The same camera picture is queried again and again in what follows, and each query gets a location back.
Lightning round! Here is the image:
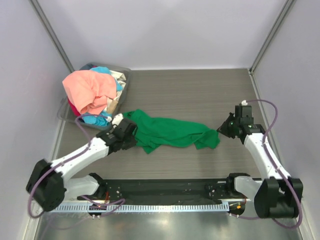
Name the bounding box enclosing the green t shirt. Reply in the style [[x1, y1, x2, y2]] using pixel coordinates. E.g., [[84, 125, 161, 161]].
[[123, 109, 220, 154]]

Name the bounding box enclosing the grey plastic bin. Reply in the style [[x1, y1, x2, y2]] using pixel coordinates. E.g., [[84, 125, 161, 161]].
[[57, 62, 133, 123]]

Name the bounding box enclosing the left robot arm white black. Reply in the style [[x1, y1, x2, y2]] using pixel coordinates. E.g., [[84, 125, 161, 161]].
[[26, 113, 138, 212]]

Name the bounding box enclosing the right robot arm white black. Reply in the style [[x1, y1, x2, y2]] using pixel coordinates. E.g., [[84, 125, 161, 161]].
[[217, 100, 303, 219]]

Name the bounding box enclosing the beige t shirt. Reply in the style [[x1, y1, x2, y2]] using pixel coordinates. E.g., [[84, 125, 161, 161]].
[[103, 98, 119, 115]]

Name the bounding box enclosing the red t shirt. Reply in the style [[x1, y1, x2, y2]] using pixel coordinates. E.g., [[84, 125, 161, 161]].
[[67, 98, 81, 117]]

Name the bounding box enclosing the pink t shirt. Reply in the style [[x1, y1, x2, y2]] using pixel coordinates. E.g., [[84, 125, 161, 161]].
[[62, 70, 117, 115]]

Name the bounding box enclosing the white t shirt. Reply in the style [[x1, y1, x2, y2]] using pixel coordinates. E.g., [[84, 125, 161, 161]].
[[110, 70, 127, 101]]

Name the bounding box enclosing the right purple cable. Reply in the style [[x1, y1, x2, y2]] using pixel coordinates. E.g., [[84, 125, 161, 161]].
[[234, 99, 303, 229]]

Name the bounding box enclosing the purple cable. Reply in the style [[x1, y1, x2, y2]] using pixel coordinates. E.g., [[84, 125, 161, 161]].
[[234, 99, 303, 229], [26, 115, 126, 218]]

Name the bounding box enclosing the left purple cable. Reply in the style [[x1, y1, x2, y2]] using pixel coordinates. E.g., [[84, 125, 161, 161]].
[[26, 115, 126, 218]]

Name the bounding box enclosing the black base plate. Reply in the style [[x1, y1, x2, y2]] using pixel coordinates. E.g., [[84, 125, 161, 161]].
[[90, 173, 244, 204]]

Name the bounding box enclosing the white slotted cable duct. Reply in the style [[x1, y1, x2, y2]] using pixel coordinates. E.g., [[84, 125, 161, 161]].
[[51, 202, 229, 213]]

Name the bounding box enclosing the right aluminium corner post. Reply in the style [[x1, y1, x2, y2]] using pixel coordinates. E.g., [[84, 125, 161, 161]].
[[248, 0, 295, 75]]

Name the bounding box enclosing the aluminium corner post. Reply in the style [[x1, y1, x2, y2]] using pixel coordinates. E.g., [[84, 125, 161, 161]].
[[248, 0, 295, 75], [29, 0, 75, 72]]

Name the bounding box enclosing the left aluminium corner post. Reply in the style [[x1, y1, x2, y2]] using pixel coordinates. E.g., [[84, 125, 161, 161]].
[[29, 0, 75, 72]]

